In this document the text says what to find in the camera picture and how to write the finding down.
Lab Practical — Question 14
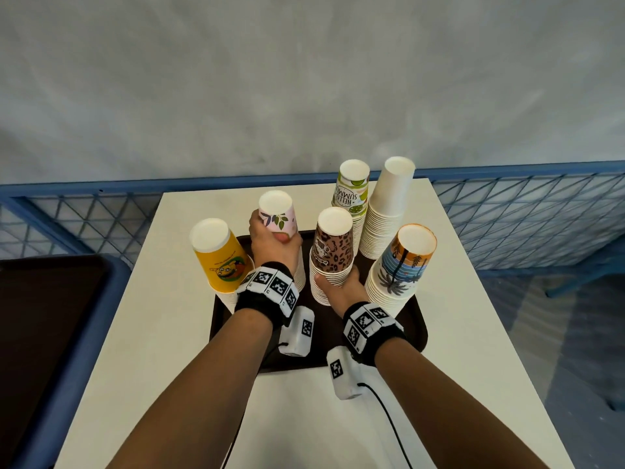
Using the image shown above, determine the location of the stack of palm tree cups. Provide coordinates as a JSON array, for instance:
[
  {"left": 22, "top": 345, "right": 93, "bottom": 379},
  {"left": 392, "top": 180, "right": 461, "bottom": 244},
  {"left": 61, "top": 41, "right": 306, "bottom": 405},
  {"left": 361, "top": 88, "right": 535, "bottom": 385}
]
[{"left": 364, "top": 223, "right": 438, "bottom": 319}]

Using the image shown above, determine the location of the person's left hand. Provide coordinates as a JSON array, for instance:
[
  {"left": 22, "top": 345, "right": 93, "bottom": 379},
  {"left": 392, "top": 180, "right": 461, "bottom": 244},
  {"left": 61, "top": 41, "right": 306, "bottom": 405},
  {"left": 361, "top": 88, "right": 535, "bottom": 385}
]
[{"left": 248, "top": 209, "right": 304, "bottom": 285}]

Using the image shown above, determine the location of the black marker wristband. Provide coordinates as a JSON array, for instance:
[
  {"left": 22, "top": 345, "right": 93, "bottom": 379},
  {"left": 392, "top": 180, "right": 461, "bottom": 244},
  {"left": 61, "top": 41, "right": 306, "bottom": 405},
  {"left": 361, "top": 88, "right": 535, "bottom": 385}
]
[
  {"left": 235, "top": 262, "right": 300, "bottom": 329},
  {"left": 341, "top": 301, "right": 406, "bottom": 370}
]

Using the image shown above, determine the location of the blue wire mesh fence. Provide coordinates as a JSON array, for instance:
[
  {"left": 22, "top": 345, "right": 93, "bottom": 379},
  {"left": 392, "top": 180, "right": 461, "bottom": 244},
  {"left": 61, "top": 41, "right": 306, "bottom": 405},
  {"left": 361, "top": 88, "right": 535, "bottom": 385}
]
[{"left": 0, "top": 160, "right": 625, "bottom": 298}]

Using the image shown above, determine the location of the stack of plain white cups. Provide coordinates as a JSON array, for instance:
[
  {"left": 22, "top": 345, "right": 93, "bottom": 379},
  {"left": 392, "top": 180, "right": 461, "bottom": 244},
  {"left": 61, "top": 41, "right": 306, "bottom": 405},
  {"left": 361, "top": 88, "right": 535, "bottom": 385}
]
[{"left": 358, "top": 156, "right": 417, "bottom": 262}]

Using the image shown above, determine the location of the stack of leopard print cups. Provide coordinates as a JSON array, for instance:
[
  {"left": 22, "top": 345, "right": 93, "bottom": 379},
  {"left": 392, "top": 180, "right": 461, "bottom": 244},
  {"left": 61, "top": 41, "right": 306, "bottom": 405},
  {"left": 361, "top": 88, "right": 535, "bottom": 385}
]
[{"left": 309, "top": 206, "right": 355, "bottom": 307}]

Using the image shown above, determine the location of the black camera cable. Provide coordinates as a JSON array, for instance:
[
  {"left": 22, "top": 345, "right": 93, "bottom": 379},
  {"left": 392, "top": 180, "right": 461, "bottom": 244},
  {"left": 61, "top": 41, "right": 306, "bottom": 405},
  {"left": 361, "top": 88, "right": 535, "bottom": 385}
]
[
  {"left": 263, "top": 341, "right": 290, "bottom": 369},
  {"left": 358, "top": 382, "right": 417, "bottom": 469}
]

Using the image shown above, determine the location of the stack of yellow cartoon cups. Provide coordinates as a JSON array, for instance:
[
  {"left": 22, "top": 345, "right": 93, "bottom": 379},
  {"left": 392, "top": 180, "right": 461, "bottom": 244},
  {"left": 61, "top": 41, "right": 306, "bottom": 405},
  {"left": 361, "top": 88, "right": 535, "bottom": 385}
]
[{"left": 189, "top": 218, "right": 256, "bottom": 315}]

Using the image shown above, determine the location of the dark brown serving tray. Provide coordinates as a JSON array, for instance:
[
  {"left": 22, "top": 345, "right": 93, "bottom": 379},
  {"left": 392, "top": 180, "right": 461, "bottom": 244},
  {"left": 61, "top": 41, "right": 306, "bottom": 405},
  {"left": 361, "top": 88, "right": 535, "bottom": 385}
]
[{"left": 209, "top": 230, "right": 429, "bottom": 375}]

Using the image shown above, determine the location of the person's right forearm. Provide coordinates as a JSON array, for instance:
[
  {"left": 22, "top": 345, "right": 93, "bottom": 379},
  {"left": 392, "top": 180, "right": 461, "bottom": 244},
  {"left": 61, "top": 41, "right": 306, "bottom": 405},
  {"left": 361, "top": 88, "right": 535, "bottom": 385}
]
[{"left": 373, "top": 337, "right": 539, "bottom": 469}]

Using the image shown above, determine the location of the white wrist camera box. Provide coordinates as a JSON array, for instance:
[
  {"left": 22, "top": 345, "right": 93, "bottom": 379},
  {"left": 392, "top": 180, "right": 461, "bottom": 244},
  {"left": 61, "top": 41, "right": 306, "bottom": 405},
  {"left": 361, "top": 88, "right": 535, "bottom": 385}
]
[
  {"left": 326, "top": 346, "right": 365, "bottom": 401},
  {"left": 279, "top": 306, "right": 315, "bottom": 358}
]

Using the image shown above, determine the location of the pink leaf paper cup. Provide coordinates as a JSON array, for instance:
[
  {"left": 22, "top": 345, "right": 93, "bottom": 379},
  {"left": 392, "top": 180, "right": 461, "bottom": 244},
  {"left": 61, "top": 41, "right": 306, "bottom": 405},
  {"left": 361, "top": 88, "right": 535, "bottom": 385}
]
[{"left": 257, "top": 190, "right": 298, "bottom": 236}]

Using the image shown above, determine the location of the stack of green lime cups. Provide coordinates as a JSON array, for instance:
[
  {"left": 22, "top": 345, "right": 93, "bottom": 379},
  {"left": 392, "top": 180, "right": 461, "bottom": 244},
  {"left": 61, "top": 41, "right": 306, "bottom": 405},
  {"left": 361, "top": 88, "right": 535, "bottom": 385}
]
[{"left": 331, "top": 159, "right": 371, "bottom": 255}]

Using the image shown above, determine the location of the blue framed black cart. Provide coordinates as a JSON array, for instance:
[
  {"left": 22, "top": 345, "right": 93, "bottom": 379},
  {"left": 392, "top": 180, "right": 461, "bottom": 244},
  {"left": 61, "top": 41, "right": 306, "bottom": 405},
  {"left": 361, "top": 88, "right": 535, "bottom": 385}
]
[{"left": 0, "top": 253, "right": 132, "bottom": 469}]

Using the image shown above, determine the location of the person's left forearm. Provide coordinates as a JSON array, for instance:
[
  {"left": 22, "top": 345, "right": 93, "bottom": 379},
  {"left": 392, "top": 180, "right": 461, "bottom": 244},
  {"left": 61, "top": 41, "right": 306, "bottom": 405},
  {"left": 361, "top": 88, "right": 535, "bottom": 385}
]
[{"left": 104, "top": 307, "right": 274, "bottom": 469}]

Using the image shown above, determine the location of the person's right hand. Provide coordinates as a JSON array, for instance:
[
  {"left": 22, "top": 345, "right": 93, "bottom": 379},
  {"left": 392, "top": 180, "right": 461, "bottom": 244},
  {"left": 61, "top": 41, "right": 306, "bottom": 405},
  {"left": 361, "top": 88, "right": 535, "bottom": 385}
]
[{"left": 312, "top": 265, "right": 368, "bottom": 319}]

